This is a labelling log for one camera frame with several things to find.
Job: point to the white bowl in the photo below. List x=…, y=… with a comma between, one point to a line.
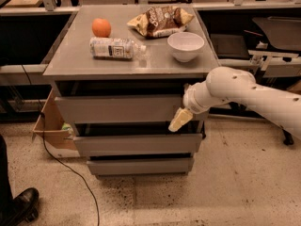
x=185, y=46

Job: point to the grey middle drawer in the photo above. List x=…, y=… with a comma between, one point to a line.
x=143, y=144

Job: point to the brown yellow chip bag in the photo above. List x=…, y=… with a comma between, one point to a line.
x=158, y=22

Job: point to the grey drawer cabinet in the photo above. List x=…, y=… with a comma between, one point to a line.
x=75, y=72

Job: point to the orange fruit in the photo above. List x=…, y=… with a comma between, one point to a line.
x=101, y=28

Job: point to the grey drawer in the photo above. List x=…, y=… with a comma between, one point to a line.
x=143, y=144
x=118, y=108
x=141, y=166

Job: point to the long background workbench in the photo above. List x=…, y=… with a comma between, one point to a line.
x=277, y=65

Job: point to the clear plastic water bottle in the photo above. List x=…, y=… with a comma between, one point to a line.
x=116, y=48

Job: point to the black office chair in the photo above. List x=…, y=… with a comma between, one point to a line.
x=256, y=46

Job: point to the black leather shoe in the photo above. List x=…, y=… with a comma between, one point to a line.
x=22, y=208

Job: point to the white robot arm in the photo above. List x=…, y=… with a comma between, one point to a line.
x=224, y=84

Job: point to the grey top drawer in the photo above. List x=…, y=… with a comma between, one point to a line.
x=118, y=108

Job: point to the grey bottom drawer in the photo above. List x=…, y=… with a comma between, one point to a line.
x=141, y=166

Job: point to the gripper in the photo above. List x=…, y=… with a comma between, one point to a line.
x=190, y=100

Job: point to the cardboard box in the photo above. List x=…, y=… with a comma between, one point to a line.
x=50, y=126

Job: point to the dark trouser leg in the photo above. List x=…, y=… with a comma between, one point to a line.
x=5, y=191

